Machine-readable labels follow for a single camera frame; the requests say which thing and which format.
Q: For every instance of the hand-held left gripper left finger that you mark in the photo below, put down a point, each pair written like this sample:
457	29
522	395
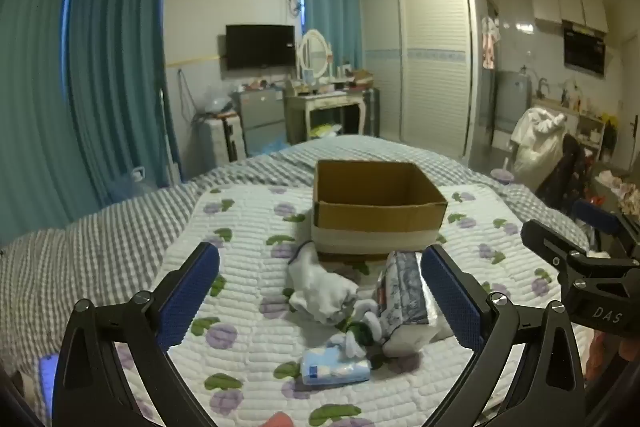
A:
190	292

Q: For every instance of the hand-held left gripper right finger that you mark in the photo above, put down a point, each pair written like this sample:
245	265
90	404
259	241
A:
450	292

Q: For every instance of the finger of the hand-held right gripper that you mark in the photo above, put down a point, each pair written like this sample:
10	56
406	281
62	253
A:
547	239
597	217

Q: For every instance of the patterned soft tissue pack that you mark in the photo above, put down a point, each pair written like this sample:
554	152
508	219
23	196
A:
405	292

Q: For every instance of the green and white plush toy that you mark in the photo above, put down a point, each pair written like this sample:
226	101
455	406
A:
361	333

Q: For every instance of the brown cardboard box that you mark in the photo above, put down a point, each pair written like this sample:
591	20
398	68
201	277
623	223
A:
370	219

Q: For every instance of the white sock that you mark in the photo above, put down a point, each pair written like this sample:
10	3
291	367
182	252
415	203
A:
320	287

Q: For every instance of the blue and white tissue pack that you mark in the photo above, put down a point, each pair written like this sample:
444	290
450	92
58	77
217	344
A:
335	369

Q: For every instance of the black chair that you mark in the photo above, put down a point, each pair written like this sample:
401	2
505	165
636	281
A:
567	172

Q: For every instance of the white jacket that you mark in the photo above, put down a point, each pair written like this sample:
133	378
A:
537	147

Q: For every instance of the cluttered kitchen shelf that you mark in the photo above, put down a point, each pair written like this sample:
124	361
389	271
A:
590	122

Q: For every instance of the white floral quilted mat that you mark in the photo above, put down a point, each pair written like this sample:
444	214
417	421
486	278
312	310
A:
250	217

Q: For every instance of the clear water jug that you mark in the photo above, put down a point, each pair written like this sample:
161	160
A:
131	186

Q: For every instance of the white storage cabinet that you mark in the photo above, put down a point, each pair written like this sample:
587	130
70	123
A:
220	142

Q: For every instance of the black range hood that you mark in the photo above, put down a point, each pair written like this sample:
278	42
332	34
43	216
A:
584	49

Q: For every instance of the grey small fridge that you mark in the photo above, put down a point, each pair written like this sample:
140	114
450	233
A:
260	122

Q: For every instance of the clear plastic bag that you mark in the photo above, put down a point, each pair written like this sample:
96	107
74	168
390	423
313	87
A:
216	101

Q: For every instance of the hanging pink clothes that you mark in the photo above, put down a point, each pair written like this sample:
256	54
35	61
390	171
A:
489	42

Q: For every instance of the white sliding wardrobe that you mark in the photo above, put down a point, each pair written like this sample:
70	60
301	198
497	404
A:
435	67

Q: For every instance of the white dressing table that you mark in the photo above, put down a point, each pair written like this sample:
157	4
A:
320	103

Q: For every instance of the teal curtain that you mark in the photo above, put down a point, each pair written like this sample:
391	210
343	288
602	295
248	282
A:
30	107
330	7
120	72

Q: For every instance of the white oval mirror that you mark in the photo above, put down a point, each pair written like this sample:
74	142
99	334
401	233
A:
314	54

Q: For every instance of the white wall cabinets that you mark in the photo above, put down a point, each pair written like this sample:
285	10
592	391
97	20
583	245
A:
565	4

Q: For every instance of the black wall television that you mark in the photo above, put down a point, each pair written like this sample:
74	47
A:
259	47

